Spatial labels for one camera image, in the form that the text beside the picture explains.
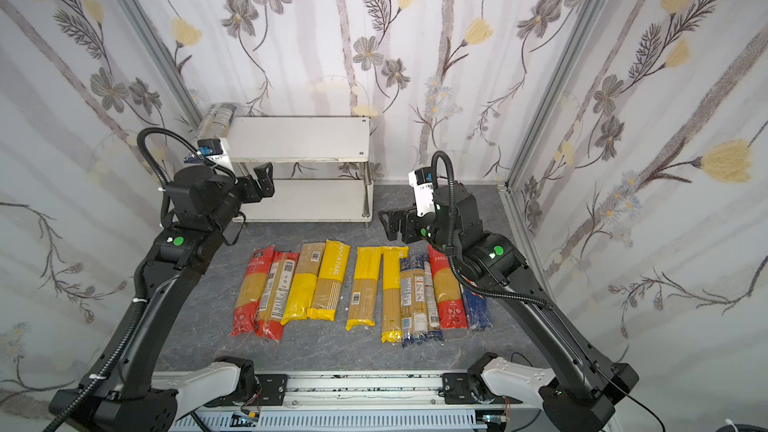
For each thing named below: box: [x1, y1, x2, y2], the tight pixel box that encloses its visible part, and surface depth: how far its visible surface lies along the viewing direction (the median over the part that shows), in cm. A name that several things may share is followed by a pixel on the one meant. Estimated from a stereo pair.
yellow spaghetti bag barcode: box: [345, 246, 382, 331], surface depth 90 cm
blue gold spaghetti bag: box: [400, 255, 442, 348], surface depth 86 cm
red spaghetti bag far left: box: [231, 246, 274, 337], surface depth 90 cm
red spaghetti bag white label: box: [255, 251, 300, 343], surface depth 89 cm
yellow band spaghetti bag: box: [280, 242, 326, 326], surface depth 92 cm
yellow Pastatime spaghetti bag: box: [307, 240, 351, 322], surface depth 92 cm
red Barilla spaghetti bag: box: [428, 244, 468, 330], surface depth 89 cm
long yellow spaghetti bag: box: [381, 245, 409, 343], surface depth 90 cm
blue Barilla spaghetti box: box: [462, 288, 493, 331], surface depth 86 cm
